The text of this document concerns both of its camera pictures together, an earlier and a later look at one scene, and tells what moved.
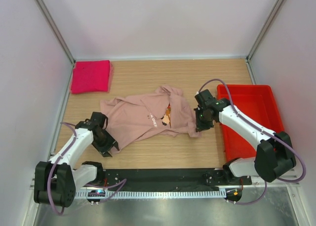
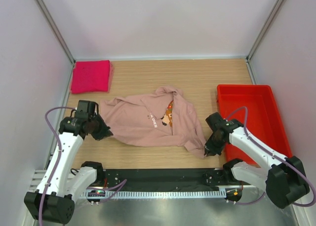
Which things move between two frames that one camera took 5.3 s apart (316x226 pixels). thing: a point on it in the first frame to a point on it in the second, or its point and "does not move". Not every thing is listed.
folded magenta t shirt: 91,76 does not move
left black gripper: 110,142 to 105,130
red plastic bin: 257,102 does not move
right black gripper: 200,126 to 210,149
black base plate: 181,180 does not move
